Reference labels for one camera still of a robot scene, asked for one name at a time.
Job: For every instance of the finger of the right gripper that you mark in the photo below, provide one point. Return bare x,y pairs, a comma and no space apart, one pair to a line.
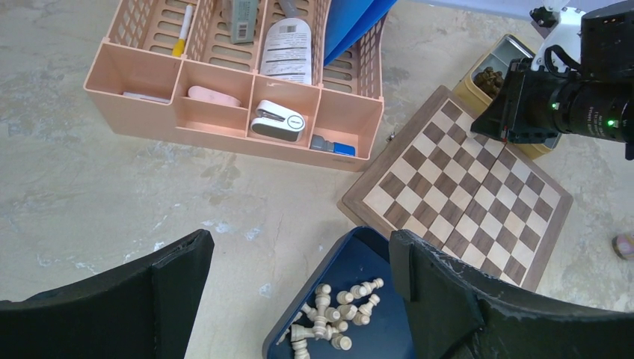
497,120

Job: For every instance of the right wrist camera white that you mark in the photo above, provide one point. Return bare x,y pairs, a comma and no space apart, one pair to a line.
560,26

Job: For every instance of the pile of dark chess pieces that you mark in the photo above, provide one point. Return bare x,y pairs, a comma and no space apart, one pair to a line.
489,81

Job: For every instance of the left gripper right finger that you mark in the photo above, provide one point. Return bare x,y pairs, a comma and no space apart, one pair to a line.
455,310

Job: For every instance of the blue folder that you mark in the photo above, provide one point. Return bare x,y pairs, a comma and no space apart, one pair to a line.
348,21

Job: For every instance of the dark blue tray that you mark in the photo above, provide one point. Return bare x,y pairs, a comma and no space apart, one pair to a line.
360,255

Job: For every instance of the green white small box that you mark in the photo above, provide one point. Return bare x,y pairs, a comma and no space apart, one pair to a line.
242,19

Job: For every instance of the white stapler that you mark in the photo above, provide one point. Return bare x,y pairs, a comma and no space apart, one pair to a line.
279,122

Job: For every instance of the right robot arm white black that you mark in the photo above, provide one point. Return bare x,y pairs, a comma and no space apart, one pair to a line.
579,82

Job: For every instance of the yellow white marker pen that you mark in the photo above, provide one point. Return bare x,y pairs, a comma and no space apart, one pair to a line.
179,46

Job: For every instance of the pink eraser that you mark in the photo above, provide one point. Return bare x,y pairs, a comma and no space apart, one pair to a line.
212,96

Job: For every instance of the wooden chess board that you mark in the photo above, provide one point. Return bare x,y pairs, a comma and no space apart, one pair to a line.
476,199

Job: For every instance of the pile of light chess pieces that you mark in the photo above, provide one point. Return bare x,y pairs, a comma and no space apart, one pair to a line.
330,315

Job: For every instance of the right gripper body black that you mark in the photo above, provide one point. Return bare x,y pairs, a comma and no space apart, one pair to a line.
533,107

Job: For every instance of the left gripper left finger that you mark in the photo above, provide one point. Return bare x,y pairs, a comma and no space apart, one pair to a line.
142,309

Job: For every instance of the white labelled tube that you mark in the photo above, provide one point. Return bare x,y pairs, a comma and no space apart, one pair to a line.
287,52

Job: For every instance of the pink plastic desk organizer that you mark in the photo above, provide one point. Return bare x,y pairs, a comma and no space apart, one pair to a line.
344,104

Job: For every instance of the yellow metal tin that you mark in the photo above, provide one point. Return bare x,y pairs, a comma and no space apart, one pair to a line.
499,56

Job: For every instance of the pink capped small bottle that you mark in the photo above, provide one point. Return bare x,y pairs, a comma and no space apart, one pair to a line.
623,246

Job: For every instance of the white flat card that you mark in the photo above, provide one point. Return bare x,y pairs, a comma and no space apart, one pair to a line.
146,97

